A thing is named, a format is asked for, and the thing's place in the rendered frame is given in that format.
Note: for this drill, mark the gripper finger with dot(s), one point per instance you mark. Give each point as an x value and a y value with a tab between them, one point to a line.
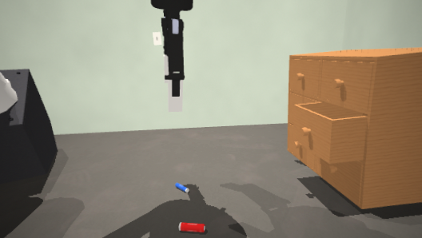
166	68
175	63

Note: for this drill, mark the wooden chest of drawers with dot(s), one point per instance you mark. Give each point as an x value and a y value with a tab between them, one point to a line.
392	164

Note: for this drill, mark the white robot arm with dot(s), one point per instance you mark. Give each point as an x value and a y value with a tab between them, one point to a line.
7	95

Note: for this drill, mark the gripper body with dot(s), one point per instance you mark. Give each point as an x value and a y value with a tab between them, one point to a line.
172	8

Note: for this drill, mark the blue battery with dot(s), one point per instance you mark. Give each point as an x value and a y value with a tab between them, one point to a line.
181	187

